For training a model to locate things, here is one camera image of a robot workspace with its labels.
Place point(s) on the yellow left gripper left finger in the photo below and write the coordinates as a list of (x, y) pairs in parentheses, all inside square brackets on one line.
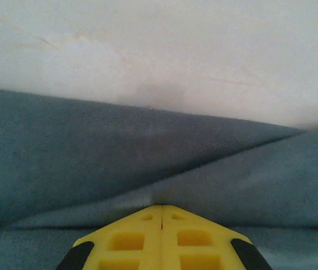
[(131, 244)]

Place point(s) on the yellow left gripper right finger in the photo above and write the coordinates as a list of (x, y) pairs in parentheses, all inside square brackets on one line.
[(195, 244)]

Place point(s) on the gray t-shirt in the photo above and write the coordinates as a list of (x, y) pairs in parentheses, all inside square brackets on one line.
[(91, 157)]

